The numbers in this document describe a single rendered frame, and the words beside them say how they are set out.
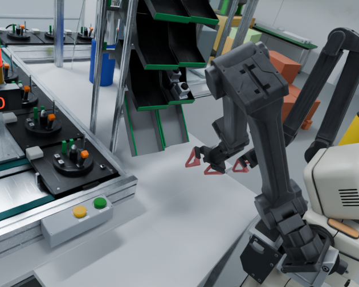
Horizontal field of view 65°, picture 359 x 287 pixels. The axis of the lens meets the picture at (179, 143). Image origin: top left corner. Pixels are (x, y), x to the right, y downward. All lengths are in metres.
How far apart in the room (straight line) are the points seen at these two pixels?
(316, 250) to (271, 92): 0.42
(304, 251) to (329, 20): 7.48
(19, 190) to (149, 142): 0.50
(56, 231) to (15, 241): 0.12
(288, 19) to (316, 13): 0.66
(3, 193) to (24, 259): 0.24
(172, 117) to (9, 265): 0.81
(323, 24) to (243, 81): 7.59
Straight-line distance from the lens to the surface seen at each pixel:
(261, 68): 0.48
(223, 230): 1.15
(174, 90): 1.16
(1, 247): 0.97
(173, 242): 1.05
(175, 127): 1.27
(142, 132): 1.17
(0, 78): 0.96
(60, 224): 0.93
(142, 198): 1.15
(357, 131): 4.32
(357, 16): 7.92
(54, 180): 1.04
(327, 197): 0.81
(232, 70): 0.48
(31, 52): 2.17
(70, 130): 1.27
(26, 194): 1.08
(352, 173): 0.78
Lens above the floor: 1.68
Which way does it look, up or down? 33 degrees down
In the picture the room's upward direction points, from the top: 17 degrees clockwise
